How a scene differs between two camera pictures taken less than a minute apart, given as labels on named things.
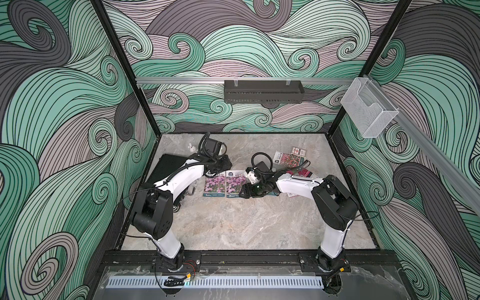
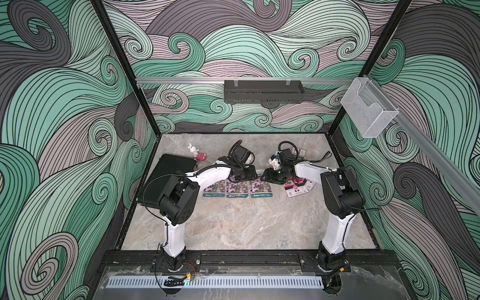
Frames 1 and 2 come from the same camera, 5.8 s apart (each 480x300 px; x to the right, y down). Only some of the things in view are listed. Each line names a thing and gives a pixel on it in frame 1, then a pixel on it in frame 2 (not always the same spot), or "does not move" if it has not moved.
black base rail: x=143 y=258 does not move
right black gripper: x=248 y=192 → x=269 y=176
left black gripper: x=226 y=166 → x=251 y=175
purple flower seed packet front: x=215 y=186 does not move
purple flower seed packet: x=235 y=179 does not move
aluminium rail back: x=222 y=79 does not move
